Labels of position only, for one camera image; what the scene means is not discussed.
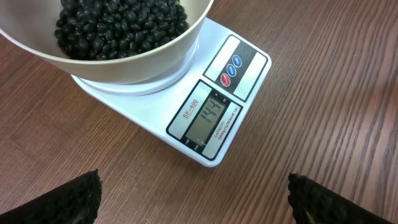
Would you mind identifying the white bowl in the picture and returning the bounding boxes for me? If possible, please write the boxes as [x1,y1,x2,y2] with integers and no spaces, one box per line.
[1,0,214,84]

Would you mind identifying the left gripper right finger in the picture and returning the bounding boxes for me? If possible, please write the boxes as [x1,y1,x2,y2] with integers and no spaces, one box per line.
[288,173,392,224]

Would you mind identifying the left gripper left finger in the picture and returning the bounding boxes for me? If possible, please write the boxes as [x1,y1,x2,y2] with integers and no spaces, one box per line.
[1,169,102,224]

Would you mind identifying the white digital kitchen scale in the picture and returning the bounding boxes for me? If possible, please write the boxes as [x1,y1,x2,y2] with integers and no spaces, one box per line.
[75,19,272,167]

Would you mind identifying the black beans in bowl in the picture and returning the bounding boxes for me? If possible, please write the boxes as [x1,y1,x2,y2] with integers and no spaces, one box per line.
[54,0,189,60]

